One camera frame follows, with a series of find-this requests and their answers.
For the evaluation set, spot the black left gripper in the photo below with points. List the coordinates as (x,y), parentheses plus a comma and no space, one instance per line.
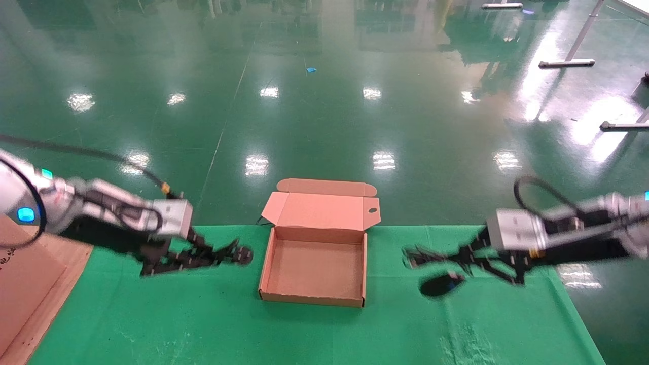
(111,238)

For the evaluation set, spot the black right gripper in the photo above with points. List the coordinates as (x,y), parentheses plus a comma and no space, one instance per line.
(578,253)

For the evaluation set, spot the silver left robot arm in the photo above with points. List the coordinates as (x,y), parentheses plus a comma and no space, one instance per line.
(15,187)

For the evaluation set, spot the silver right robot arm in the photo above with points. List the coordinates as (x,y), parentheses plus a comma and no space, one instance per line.
(631,213)

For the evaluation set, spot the open brown cardboard box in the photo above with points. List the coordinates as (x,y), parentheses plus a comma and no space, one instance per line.
(314,268)

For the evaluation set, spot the green tablecloth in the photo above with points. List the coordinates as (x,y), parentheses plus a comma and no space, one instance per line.
(304,334)

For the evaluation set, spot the brown cardboard sheet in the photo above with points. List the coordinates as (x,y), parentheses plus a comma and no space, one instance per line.
(25,284)
(61,294)

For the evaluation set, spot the grey dark-tipped table foot bar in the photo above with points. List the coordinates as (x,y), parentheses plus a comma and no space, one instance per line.
(623,125)

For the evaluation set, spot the grey table leg with foot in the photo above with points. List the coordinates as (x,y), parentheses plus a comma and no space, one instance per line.
(568,64)

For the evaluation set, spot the short grey table foot bar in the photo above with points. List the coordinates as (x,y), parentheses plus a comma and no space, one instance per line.
(502,6)

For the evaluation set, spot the white table top corner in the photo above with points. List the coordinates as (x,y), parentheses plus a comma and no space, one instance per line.
(640,6)

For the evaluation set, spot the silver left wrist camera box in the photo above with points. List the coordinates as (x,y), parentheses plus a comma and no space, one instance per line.
(172,218)

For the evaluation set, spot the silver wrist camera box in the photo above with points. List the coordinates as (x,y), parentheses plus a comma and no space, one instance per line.
(172,218)
(517,230)

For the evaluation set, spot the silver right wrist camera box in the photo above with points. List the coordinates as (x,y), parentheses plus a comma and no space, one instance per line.
(517,230)

